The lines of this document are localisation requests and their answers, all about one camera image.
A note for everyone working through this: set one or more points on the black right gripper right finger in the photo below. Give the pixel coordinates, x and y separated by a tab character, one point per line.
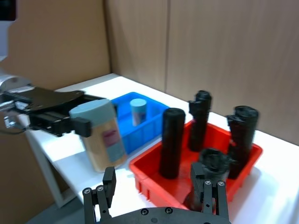
210	198

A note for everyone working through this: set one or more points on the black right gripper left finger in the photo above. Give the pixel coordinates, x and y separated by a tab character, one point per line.
108	186

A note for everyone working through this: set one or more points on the white table leg frame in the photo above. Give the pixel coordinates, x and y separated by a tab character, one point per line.
46	168

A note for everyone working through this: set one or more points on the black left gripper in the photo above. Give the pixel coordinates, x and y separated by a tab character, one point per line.
46	100

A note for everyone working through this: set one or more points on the small jar with teal lid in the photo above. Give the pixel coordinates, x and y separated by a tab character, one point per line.
138	112

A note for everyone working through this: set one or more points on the blue plastic bin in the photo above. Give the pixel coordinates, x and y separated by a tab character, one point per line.
140	137

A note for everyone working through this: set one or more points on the red plastic bin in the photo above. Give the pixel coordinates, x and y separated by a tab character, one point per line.
149	170

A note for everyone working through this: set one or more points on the tan jar with teal lid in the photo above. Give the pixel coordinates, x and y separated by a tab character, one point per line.
100	144

